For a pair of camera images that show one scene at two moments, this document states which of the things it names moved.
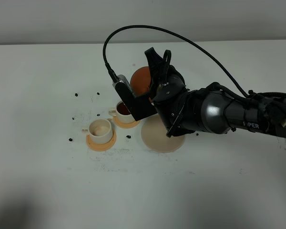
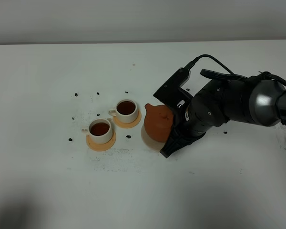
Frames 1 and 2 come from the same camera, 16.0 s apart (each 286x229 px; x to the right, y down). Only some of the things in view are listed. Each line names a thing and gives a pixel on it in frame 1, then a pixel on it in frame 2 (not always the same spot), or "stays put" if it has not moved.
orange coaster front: x=99 y=147 stays put
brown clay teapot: x=140 y=80 -> x=158 y=121
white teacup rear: x=122 y=113 stays put
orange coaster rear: x=126 y=125 stays put
